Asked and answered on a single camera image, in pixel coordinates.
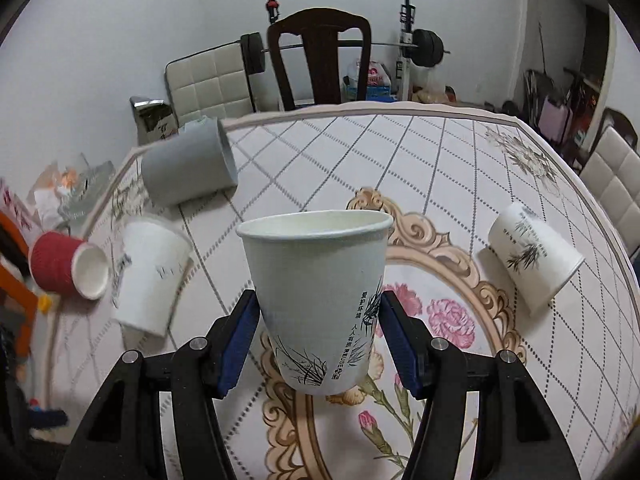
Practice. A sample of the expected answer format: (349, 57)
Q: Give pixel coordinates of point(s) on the white paper cup left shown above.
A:
(155, 255)

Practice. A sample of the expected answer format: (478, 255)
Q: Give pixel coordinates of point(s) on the white quilted chair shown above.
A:
(212, 83)
(612, 175)

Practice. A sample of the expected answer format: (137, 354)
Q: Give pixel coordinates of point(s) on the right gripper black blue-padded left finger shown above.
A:
(121, 434)

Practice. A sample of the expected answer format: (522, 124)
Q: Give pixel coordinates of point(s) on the grey paper cup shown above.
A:
(196, 162)

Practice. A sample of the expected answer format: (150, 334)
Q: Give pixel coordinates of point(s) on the floral patterned tablecloth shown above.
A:
(444, 175)

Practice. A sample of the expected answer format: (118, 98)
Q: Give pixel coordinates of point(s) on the pink suitcase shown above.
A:
(554, 120)

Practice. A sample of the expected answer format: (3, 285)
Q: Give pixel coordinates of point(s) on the black barbell on rack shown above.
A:
(420, 47)

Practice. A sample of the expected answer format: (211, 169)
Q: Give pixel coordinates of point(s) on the dark wooden chair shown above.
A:
(318, 28)

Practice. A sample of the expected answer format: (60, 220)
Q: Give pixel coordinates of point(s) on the white bamboo-print paper cup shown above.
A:
(318, 280)

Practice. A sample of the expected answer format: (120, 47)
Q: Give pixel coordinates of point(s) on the white quilted chair back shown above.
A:
(212, 83)

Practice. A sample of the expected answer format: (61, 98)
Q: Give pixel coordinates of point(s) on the white paper cup lying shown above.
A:
(537, 258)

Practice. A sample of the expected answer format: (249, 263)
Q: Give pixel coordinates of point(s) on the red ribbed paper cup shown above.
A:
(69, 266)

